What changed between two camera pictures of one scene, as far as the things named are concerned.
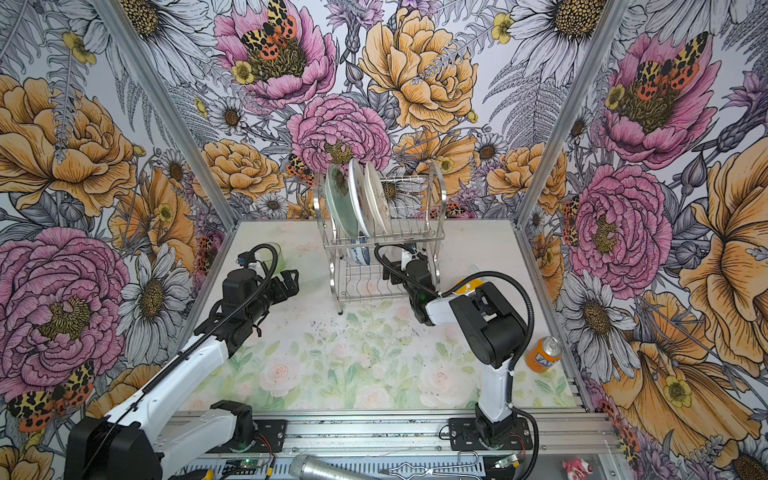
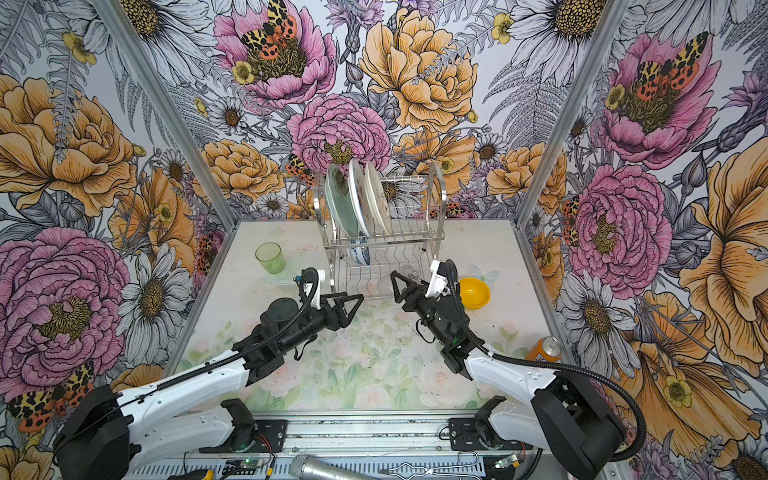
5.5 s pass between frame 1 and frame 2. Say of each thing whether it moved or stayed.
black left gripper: moved
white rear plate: stayed
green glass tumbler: stayed
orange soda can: stayed
